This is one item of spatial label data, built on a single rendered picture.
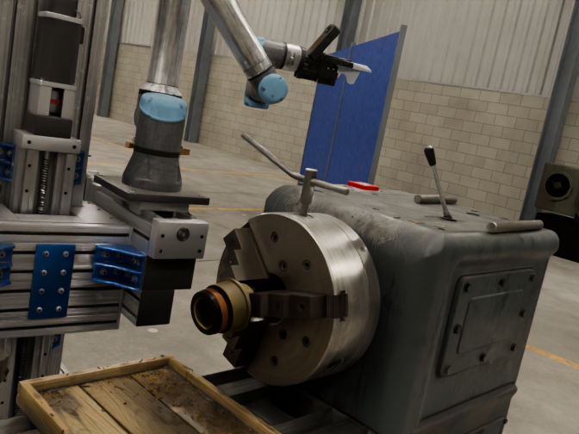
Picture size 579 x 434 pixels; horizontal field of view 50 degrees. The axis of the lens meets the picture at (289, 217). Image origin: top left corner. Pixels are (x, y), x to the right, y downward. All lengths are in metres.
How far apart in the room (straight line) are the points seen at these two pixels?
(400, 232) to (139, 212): 0.67
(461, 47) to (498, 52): 0.76
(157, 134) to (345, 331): 0.74
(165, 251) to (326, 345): 0.55
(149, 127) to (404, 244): 0.73
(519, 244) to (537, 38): 10.63
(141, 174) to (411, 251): 0.74
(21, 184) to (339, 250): 0.82
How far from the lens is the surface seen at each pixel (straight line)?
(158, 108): 1.55
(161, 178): 1.56
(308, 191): 1.11
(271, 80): 1.60
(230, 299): 1.02
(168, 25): 1.71
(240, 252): 1.11
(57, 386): 1.16
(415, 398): 1.22
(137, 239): 1.53
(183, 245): 1.48
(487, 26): 12.42
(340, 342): 1.07
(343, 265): 1.06
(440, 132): 12.42
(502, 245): 1.32
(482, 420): 1.58
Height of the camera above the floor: 1.42
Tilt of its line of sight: 10 degrees down
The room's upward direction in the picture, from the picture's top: 11 degrees clockwise
